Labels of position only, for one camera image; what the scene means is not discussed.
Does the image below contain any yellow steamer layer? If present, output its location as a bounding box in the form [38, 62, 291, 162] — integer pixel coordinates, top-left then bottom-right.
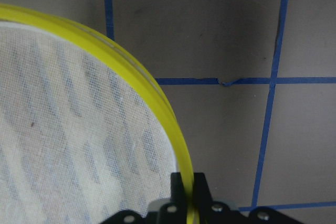
[1, 4, 194, 223]

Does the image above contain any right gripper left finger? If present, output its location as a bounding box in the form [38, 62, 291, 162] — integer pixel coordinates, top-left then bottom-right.
[171, 173, 188, 224]

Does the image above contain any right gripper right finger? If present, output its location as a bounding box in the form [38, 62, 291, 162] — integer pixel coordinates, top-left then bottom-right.
[193, 173, 213, 223]

